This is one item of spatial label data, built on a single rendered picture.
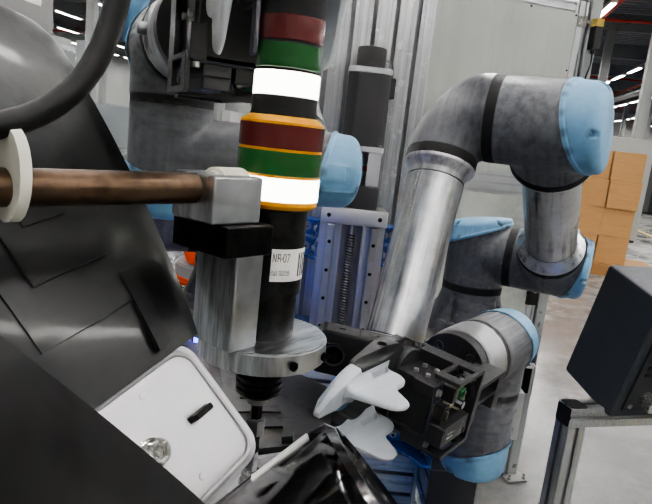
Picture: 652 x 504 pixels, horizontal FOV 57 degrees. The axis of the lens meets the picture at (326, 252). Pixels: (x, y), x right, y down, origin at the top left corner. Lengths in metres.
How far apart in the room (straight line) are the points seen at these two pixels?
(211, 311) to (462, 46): 2.13
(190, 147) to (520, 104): 0.42
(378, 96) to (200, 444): 1.00
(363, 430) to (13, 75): 0.35
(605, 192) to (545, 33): 6.13
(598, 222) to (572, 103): 7.83
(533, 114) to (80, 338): 0.63
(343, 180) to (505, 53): 1.92
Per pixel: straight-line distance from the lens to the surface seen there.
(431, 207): 0.78
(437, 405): 0.52
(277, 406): 0.46
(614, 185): 8.58
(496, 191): 2.48
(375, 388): 0.49
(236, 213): 0.28
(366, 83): 1.22
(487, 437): 0.72
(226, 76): 0.38
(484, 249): 1.17
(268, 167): 0.30
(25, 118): 0.24
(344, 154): 0.58
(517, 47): 2.49
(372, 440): 0.50
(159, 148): 0.55
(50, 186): 0.24
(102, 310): 0.28
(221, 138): 0.56
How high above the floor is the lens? 1.39
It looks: 11 degrees down
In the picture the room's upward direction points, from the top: 6 degrees clockwise
